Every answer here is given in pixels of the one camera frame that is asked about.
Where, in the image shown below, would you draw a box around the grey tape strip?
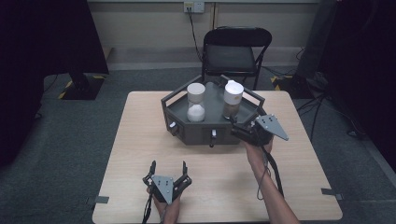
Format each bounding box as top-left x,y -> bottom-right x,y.
320,188 -> 345,202
86,195 -> 110,206

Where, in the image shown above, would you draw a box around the black curtain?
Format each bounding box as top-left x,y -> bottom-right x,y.
319,0 -> 396,173
0,0 -> 110,170

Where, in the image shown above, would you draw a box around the black white-tipped hook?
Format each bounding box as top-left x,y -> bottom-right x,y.
208,129 -> 219,148
167,121 -> 179,136

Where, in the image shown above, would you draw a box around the person's left hand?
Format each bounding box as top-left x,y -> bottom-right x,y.
146,186 -> 182,224

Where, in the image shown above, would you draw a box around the black power cable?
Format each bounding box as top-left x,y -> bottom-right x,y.
187,10 -> 204,62

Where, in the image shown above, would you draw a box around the glass jar with spout lid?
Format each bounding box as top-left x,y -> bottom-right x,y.
222,79 -> 245,120

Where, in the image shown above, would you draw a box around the black floor cables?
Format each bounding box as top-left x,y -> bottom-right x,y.
295,92 -> 366,142

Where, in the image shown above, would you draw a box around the white wall socket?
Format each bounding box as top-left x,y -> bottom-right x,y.
183,1 -> 205,14

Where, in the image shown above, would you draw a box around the left hand-held gripper cable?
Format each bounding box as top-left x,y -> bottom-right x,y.
141,191 -> 154,224

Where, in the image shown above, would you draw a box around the black stand base yellow stripes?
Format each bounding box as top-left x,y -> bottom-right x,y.
269,74 -> 316,100
57,71 -> 106,102

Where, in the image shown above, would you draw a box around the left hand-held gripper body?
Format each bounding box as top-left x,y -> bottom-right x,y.
142,173 -> 193,205

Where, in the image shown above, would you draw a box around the right hand-held gripper cable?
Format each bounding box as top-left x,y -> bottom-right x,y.
256,145 -> 286,201

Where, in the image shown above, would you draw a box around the person's right hand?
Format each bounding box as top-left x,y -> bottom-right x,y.
243,136 -> 275,171

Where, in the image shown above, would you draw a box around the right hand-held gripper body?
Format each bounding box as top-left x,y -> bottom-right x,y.
230,113 -> 290,147

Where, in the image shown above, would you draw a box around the hand-held gripper cable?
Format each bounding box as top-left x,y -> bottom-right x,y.
256,145 -> 286,201
141,191 -> 154,224

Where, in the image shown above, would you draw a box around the grey upright panel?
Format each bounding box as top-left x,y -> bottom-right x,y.
295,0 -> 339,80

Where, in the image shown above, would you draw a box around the dark grey corner rack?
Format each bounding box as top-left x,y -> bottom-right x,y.
161,74 -> 266,147

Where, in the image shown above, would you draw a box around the black folding chair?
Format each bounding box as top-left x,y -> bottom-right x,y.
201,26 -> 274,91

